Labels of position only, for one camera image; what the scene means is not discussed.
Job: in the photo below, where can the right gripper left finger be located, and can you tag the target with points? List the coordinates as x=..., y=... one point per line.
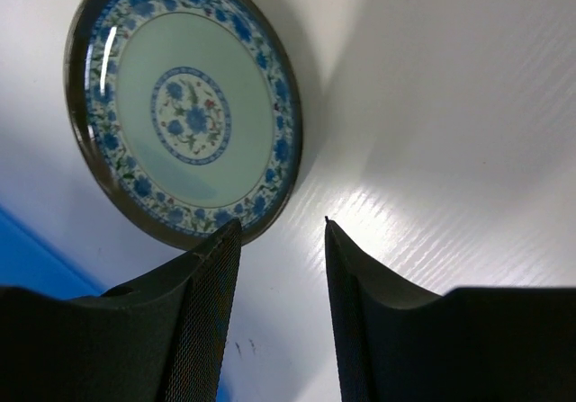
x=112, y=339

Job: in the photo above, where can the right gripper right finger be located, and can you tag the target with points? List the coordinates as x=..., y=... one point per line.
x=396, y=341

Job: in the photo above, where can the blue plastic bin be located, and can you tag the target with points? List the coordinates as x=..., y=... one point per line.
x=36, y=258

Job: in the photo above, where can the small teal patterned plate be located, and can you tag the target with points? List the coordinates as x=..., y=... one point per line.
x=187, y=113

